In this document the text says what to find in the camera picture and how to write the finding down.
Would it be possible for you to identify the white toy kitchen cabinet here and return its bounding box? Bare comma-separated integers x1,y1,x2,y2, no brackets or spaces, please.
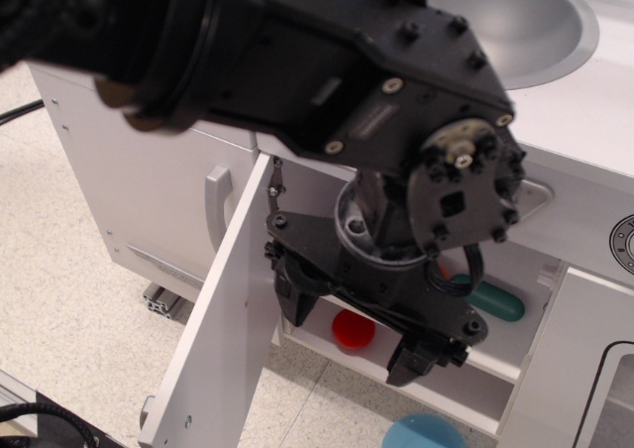
4,0,633,447

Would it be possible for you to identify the grey fridge door handle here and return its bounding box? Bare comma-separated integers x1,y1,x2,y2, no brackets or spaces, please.
204,166,233,251

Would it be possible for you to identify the black braided cable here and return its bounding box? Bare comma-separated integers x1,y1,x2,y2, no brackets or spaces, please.
0,400,95,448

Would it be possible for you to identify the aluminium extrusion rail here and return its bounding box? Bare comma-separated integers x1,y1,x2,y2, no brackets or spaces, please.
143,282,194,324

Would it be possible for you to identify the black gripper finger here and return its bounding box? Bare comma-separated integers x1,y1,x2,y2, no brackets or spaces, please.
385,332,470,387
274,272,320,327

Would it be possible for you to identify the red round toy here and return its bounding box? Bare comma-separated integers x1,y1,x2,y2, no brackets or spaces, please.
331,309,376,350

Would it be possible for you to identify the grey metal sink bowl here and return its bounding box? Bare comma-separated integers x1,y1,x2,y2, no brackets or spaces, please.
428,0,600,90

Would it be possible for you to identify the black oven dial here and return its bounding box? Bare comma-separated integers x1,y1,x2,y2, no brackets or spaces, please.
609,215,634,274

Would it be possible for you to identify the black floor cable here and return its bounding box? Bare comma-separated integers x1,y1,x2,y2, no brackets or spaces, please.
0,98,45,125

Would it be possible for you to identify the silver fridge wing emblem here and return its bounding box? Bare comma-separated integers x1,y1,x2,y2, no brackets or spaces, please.
127,244,204,289

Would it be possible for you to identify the blue round ball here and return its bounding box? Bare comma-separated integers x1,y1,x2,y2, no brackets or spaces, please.
381,413,467,448

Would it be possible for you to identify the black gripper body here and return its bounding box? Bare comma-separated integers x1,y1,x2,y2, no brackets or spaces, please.
265,183,488,349

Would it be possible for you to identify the green capsule toy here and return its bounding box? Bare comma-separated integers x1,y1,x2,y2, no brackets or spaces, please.
467,280,525,322

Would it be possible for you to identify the white cabinet door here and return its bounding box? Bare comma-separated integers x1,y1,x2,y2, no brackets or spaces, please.
139,154,279,447

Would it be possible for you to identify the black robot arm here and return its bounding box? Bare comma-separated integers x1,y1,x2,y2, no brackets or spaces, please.
1,0,524,387

